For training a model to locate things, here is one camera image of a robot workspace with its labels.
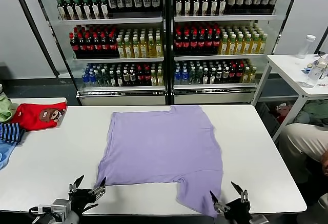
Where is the dark plastic crate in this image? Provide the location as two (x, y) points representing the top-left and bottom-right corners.
(256, 100), (281, 139)

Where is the person hand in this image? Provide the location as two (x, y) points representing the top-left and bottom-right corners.
(320, 150), (328, 176)

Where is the purple t-shirt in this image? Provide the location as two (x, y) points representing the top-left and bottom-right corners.
(94, 105), (224, 218)

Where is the glass beverage cooler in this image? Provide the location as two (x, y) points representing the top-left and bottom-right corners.
(168, 0), (303, 105)
(29, 0), (170, 106)

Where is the white side table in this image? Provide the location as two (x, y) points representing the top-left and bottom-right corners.
(252, 54), (328, 142)

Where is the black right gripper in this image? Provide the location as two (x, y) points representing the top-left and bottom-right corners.
(209, 181), (253, 221)

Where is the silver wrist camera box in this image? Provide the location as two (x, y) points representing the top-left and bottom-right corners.
(250, 214), (270, 224)
(50, 199), (71, 219)

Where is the light green garment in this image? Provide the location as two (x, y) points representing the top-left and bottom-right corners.
(0, 96), (18, 123)

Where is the red shirt with bear print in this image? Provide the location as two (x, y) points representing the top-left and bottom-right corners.
(11, 101), (68, 132)

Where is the light blue garment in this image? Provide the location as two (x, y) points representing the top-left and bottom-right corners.
(0, 141), (20, 171)

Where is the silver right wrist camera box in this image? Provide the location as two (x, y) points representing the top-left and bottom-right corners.
(250, 214), (270, 224)

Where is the white cooler shelf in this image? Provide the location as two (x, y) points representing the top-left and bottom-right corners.
(78, 85), (166, 93)
(173, 83), (257, 91)
(58, 16), (164, 25)
(173, 14), (277, 22)
(173, 53), (266, 61)
(72, 56), (165, 63)

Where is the green cloth pile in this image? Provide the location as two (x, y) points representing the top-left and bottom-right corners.
(294, 99), (328, 127)

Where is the small red cap cola bottle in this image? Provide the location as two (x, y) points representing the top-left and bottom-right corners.
(229, 63), (237, 84)
(136, 66), (144, 86)
(236, 62), (244, 84)
(143, 66), (151, 86)

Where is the person leg in beige trousers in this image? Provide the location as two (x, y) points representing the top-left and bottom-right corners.
(278, 123), (328, 184)

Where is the clear bottle with white cap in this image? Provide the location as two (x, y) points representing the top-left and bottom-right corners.
(297, 34), (316, 59)

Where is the clear plastic bottle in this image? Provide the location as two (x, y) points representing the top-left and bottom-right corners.
(306, 60), (325, 88)

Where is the black diagonal bar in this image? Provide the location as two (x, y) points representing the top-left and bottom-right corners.
(9, 0), (60, 78)
(270, 0), (304, 55)

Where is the red cloth in crate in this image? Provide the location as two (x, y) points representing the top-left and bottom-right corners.
(275, 102), (295, 124)

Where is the blue striped garment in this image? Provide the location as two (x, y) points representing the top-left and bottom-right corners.
(0, 122), (26, 147)

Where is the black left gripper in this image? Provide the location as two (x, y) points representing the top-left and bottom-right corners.
(68, 174), (107, 216)

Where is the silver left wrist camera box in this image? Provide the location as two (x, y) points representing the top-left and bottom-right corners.
(50, 199), (71, 219)

